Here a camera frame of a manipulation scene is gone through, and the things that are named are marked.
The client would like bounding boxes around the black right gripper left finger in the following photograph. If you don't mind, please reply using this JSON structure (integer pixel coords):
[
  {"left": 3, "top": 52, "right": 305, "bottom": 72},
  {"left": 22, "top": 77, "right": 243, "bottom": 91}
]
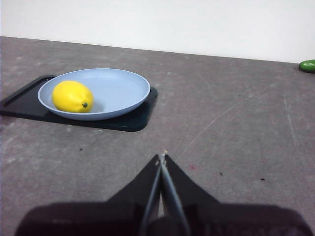
[{"left": 13, "top": 153, "right": 162, "bottom": 236}]

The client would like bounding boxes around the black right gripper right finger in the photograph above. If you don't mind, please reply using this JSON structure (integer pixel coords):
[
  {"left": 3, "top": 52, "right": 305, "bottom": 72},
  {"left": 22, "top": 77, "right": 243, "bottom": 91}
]
[{"left": 161, "top": 153, "right": 311, "bottom": 236}]

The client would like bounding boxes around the yellow lemon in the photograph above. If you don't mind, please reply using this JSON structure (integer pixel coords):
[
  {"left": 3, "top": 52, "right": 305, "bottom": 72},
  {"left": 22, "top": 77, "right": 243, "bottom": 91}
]
[{"left": 51, "top": 80, "right": 95, "bottom": 114}]

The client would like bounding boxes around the blue plate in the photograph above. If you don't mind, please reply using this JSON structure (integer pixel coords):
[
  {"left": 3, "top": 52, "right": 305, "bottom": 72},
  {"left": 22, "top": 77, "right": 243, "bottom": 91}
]
[{"left": 37, "top": 68, "right": 151, "bottom": 121}]

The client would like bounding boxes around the black tray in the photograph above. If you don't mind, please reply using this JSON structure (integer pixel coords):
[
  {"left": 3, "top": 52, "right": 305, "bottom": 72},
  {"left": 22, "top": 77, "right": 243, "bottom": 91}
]
[{"left": 0, "top": 75, "right": 158, "bottom": 133}]

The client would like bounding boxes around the green vegetable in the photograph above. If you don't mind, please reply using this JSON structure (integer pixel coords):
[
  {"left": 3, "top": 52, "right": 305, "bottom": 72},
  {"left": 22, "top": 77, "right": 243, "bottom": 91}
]
[{"left": 298, "top": 59, "right": 315, "bottom": 73}]

